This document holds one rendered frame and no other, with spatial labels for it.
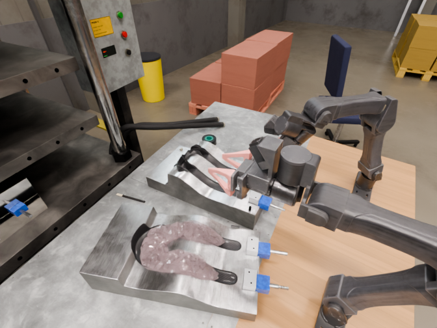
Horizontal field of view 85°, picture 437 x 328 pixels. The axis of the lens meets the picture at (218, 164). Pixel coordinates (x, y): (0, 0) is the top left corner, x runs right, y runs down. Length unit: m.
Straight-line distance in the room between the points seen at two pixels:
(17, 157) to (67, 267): 0.43
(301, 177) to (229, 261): 0.43
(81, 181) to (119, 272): 0.62
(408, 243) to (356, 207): 0.09
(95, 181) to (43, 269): 0.43
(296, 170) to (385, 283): 0.32
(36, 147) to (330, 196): 1.01
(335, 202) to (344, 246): 0.52
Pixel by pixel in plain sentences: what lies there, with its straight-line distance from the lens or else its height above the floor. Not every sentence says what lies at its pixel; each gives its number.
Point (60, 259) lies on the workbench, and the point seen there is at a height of 0.80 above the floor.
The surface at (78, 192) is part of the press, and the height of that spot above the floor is 0.79.
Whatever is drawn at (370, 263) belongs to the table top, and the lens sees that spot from 1.01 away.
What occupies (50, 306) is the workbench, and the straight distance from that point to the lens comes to 0.95.
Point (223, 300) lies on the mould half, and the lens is 0.76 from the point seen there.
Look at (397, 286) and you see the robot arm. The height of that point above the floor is 1.08.
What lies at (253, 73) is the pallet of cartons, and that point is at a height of 0.66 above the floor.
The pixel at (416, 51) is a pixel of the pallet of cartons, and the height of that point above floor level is 0.43.
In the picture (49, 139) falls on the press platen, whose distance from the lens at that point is 1.15.
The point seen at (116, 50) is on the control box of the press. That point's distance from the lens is 1.36.
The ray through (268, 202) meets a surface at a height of 0.90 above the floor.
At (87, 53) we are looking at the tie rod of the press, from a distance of 1.10.
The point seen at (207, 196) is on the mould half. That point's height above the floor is 0.88.
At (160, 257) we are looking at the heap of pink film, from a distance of 0.79.
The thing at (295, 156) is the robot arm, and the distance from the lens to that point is 0.46.
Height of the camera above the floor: 1.57
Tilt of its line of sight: 40 degrees down
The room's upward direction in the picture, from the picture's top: straight up
